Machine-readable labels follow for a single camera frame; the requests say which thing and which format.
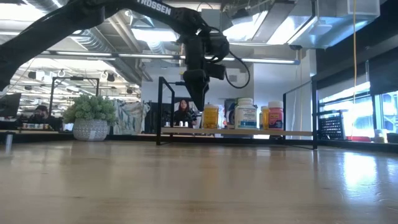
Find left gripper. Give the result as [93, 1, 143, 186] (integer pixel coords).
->
[182, 32, 231, 112]

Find amber bottle white cap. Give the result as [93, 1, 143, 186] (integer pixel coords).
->
[202, 104, 220, 129]

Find large white bottle striped label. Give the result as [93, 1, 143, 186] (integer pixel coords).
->
[234, 98, 258, 130]

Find pink bottle white cap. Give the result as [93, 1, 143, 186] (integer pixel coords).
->
[267, 100, 284, 131]

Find person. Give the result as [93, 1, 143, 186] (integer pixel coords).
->
[173, 98, 198, 128]
[27, 105, 63, 131]

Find patterned draped cloth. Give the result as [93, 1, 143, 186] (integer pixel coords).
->
[112, 98, 151, 136]

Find orange bottle white cap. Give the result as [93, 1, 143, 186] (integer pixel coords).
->
[259, 105, 270, 130]

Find long ceiling light bar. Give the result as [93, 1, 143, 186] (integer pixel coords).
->
[40, 50, 301, 65]

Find green potted plant white pot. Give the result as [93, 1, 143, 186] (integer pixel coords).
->
[63, 95, 119, 142]

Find black plastic crate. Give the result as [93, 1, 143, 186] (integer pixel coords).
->
[317, 109, 347, 141]

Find grey ceiling air unit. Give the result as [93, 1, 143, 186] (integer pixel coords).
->
[287, 0, 381, 50]

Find red tray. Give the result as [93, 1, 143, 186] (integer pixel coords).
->
[346, 135, 373, 143]

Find black monitor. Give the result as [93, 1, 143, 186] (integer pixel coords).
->
[0, 92, 22, 119]

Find yellow background container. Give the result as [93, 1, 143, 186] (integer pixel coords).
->
[374, 128, 389, 144]

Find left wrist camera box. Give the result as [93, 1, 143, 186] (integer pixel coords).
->
[213, 63, 227, 81]

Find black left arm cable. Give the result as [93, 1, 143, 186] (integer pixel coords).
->
[224, 50, 251, 90]

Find wooden shelf black metal frame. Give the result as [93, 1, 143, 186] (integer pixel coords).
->
[156, 77, 318, 150]

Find black background metal frame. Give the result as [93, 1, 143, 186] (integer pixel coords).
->
[51, 76, 101, 98]

